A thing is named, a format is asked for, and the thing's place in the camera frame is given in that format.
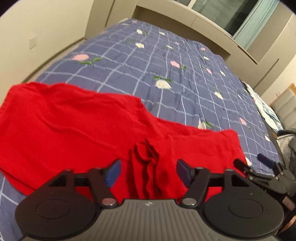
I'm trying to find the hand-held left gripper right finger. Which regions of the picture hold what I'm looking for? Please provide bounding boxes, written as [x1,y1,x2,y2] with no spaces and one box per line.
[176,159,253,208]

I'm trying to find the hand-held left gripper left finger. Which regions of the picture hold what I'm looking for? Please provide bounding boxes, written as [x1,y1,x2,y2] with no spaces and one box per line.
[47,159,123,208]

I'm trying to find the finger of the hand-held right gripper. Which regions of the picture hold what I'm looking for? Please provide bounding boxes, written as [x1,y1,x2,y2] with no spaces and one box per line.
[257,153,282,175]
[233,158,254,177]

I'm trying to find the red pants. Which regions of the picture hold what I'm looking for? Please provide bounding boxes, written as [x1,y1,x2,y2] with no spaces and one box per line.
[0,82,247,200]

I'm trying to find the grey quilted cloth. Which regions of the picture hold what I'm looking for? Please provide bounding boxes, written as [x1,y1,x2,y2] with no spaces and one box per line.
[276,129,296,171]

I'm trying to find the white patterned pillow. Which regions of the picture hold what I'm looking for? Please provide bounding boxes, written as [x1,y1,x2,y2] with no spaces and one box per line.
[244,82,284,131]

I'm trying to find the beige wardrobe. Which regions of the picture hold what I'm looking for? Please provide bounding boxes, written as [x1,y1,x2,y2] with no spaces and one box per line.
[84,0,137,40]
[252,13,296,99]

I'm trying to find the blue checked floral blanket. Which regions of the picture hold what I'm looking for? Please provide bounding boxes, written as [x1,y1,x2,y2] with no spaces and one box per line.
[0,17,278,232]

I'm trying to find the light blue curtain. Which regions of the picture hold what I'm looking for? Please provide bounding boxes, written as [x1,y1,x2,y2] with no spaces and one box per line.
[232,0,281,51]

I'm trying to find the beige window cabinet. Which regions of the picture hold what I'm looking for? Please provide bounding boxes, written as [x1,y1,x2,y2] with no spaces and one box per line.
[134,0,260,66]

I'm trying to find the window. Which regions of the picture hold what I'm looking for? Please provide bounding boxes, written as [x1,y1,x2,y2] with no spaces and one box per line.
[176,0,260,36]

